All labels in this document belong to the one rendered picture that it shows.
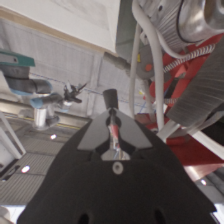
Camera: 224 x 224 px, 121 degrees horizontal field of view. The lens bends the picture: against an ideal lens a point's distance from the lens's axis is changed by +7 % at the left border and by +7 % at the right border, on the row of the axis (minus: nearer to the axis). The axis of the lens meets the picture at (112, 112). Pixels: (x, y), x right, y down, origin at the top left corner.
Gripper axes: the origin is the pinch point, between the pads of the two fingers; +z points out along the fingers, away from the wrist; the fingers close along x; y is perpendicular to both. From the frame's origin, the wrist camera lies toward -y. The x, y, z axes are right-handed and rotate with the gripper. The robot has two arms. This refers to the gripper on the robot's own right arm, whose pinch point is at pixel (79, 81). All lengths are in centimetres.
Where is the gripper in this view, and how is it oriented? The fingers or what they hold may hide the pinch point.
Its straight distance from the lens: 58.5
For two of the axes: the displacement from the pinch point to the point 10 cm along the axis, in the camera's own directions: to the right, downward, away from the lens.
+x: 4.0, -2.8, 8.7
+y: -6.5, -7.6, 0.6
